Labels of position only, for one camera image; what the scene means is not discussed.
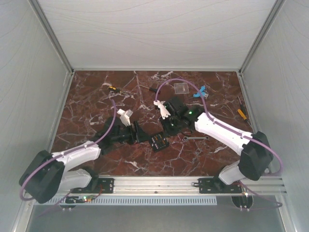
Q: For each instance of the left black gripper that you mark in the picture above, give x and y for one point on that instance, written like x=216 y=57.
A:
x=138 y=136

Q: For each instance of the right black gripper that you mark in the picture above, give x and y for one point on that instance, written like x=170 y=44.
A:
x=174 y=132

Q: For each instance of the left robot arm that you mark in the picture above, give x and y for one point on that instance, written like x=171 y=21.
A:
x=50 y=173

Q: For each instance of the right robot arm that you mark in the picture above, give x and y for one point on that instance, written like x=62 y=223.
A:
x=251 y=147

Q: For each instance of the clear plastic fuse box lid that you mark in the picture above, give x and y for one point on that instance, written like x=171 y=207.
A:
x=181 y=88

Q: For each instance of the silver wrench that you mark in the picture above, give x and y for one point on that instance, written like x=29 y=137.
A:
x=185 y=138

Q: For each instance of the blue plastic connector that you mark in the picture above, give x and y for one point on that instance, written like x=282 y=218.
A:
x=202 y=92

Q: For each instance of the black yellow screwdriver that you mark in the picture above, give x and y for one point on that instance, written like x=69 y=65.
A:
x=115 y=90

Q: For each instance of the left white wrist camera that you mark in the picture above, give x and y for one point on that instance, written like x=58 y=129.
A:
x=125 y=116

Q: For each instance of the black handle screwdriver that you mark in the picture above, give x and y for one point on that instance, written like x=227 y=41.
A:
x=150 y=88

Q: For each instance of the aluminium mounting rail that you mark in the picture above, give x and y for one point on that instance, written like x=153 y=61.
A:
x=142 y=185

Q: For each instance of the orange handle screwdriver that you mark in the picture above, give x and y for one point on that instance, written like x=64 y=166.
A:
x=241 y=113

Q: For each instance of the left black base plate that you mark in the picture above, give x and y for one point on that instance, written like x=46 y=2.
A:
x=103 y=185

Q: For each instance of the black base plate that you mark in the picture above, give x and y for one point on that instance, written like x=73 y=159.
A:
x=103 y=185
x=216 y=186

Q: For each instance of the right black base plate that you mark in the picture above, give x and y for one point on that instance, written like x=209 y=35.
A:
x=216 y=186

